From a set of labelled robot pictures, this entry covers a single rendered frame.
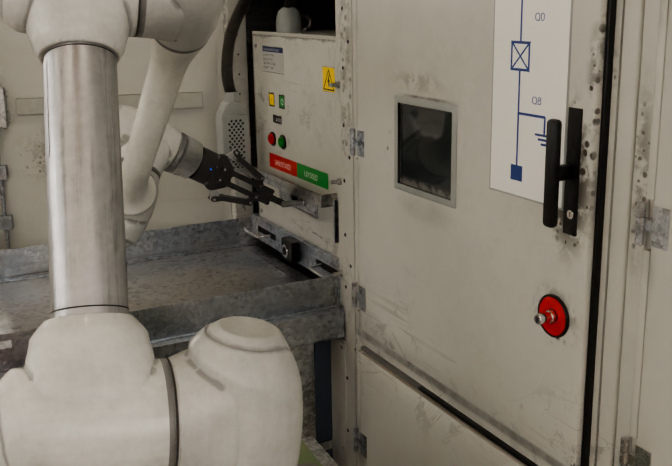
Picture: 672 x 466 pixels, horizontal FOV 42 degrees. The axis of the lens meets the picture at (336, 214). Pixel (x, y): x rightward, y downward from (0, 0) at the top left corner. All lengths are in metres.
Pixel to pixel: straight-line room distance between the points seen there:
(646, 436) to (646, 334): 0.13
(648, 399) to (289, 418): 0.45
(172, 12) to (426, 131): 0.44
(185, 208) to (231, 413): 1.28
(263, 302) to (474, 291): 0.54
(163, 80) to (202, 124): 0.78
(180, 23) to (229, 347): 0.50
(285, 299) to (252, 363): 0.65
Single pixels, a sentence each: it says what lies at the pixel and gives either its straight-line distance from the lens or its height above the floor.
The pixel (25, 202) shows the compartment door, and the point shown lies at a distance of 2.37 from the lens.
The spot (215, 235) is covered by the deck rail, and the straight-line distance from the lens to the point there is 2.27.
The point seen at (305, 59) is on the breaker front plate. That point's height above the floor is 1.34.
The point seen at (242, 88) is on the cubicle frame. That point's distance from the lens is 2.26.
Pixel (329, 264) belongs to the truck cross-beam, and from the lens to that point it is 1.89.
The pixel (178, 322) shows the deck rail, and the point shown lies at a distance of 1.69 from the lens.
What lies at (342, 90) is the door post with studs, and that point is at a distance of 1.68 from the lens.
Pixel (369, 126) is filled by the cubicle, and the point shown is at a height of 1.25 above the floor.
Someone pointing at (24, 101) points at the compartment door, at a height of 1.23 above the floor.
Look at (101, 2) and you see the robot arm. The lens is 1.28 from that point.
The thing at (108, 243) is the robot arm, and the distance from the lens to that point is 1.17.
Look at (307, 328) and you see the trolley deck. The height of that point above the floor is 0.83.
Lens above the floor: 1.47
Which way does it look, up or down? 14 degrees down
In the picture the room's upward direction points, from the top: 1 degrees counter-clockwise
